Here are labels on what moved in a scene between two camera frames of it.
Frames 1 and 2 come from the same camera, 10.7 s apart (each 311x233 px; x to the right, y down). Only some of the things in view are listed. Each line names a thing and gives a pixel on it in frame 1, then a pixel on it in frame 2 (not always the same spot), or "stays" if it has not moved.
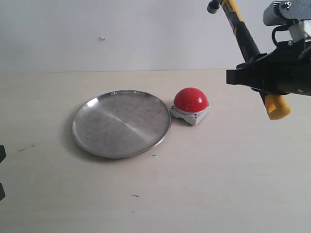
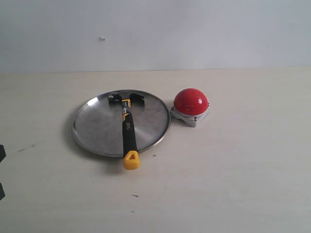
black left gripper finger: x=2 y=194 stays
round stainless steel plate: x=120 y=124 stays
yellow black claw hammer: x=276 y=105 -> x=130 y=157
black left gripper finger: x=3 y=154 stays
